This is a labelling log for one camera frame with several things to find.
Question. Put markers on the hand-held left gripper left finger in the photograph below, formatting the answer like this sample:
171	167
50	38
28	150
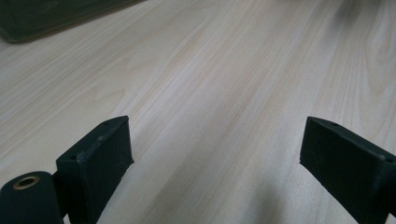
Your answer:
96	168

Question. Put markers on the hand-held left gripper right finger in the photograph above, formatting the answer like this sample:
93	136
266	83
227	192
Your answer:
342	168

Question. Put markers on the orange plush toy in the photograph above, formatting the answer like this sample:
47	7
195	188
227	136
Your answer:
46	15

